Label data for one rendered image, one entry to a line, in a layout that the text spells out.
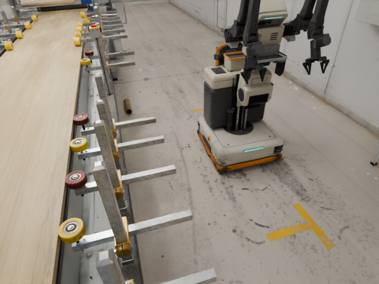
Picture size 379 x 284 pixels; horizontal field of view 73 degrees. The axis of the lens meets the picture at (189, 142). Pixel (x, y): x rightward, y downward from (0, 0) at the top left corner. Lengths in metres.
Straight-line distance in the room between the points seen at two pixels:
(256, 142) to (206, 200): 0.66
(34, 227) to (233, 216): 1.42
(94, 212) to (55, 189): 0.31
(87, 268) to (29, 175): 0.45
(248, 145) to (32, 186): 1.65
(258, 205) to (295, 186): 0.41
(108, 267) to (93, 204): 0.84
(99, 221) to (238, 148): 1.32
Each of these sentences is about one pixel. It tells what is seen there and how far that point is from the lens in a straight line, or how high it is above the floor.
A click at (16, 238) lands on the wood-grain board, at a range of 1.05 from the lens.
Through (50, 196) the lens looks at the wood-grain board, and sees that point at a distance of 1.12.
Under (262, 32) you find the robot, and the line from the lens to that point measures 1.90.
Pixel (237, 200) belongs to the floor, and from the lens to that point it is 2.17.
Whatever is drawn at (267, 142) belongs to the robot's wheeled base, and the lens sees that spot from 2.35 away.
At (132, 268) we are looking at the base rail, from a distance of 1.07.
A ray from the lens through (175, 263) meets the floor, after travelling 1.86.
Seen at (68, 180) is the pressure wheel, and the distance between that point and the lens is 1.15.
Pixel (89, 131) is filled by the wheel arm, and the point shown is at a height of 0.81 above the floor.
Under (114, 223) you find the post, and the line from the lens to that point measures 0.89.
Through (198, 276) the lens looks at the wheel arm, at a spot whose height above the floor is 0.84.
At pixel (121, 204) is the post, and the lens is 1.20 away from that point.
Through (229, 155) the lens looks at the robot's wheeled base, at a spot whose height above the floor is 0.24.
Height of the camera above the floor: 1.63
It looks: 36 degrees down
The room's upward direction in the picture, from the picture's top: 2 degrees counter-clockwise
